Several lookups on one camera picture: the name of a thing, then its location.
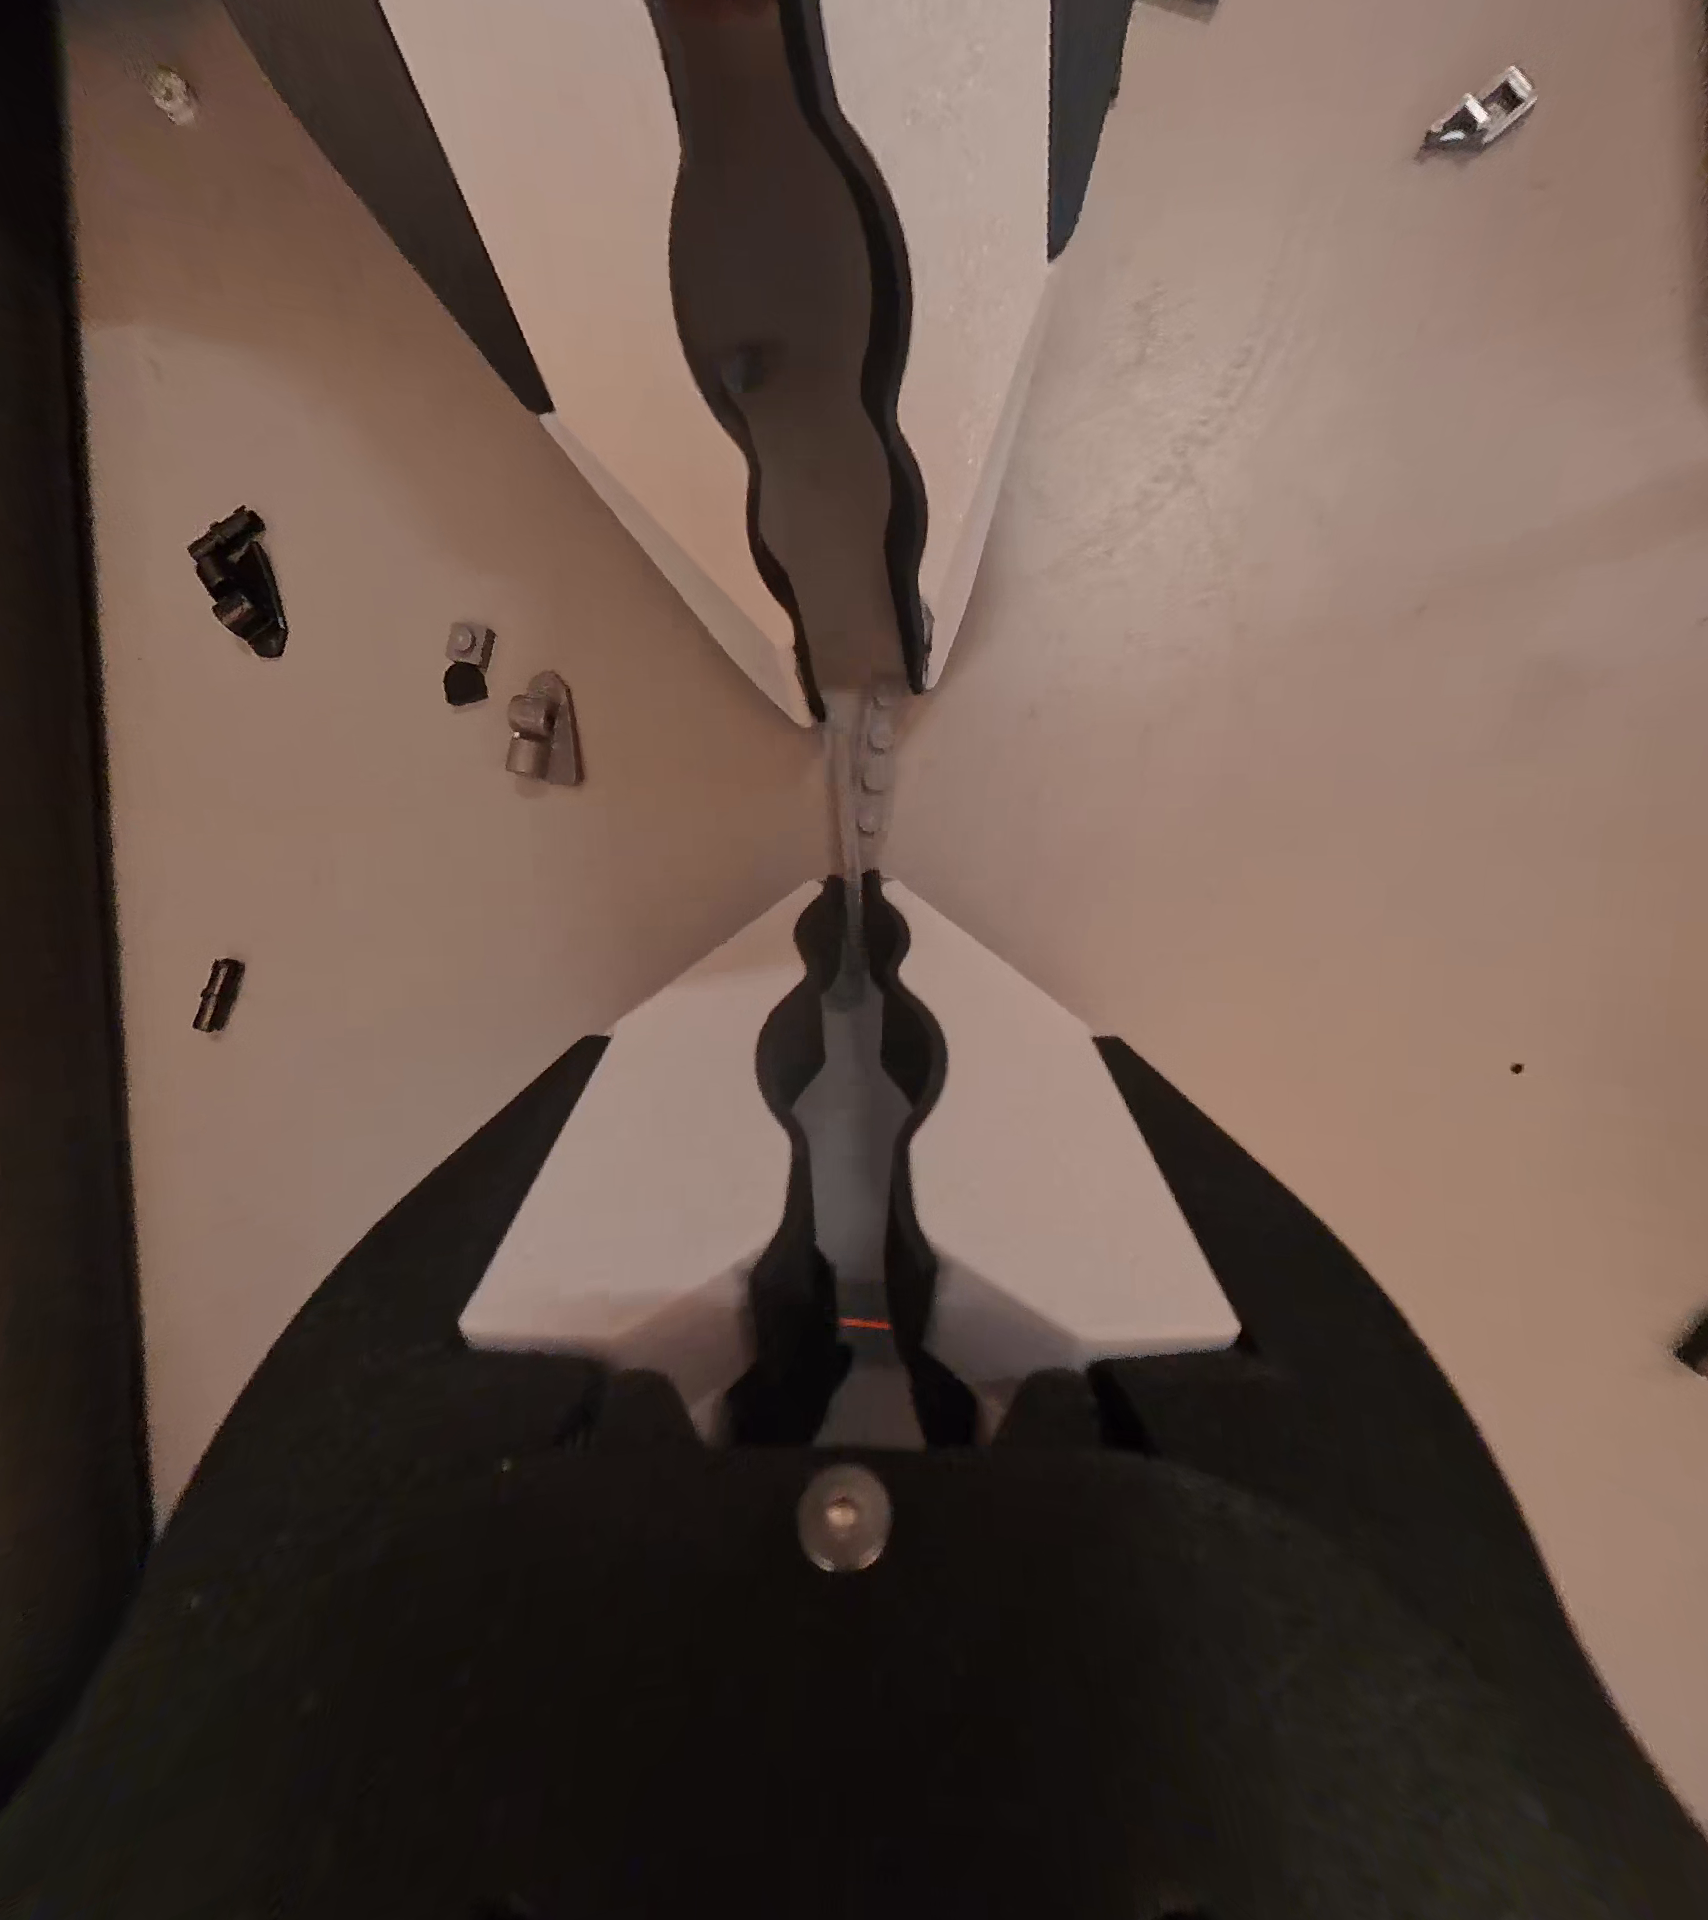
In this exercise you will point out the short grey lego plate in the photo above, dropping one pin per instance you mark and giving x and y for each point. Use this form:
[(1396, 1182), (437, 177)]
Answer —
[(838, 794)]

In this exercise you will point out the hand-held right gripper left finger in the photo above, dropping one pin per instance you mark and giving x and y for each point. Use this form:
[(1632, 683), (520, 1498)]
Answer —
[(629, 1185)]

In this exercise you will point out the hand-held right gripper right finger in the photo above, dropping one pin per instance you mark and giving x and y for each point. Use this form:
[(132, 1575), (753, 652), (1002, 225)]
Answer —
[(1056, 1185)]

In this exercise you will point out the grey lego hinge piece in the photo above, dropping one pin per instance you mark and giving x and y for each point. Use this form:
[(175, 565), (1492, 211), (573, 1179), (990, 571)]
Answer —
[(551, 735)]

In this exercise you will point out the small grey round piece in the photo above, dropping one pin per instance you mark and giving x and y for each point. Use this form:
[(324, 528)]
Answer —
[(173, 98)]

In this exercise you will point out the black lego assembly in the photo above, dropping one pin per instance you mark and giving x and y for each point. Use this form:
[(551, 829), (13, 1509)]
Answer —
[(247, 593)]

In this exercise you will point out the small grey black lego piece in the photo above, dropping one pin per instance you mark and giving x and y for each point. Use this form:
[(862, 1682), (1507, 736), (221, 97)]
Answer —
[(466, 668)]

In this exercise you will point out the black lego pin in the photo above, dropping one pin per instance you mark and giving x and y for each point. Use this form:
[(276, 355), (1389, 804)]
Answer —
[(216, 994)]

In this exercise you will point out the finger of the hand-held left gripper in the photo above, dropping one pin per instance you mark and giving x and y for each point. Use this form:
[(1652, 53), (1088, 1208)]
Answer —
[(554, 194), (974, 225)]

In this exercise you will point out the small grey lego bracket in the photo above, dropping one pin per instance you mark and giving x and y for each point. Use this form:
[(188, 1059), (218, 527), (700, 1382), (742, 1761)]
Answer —
[(1477, 113)]

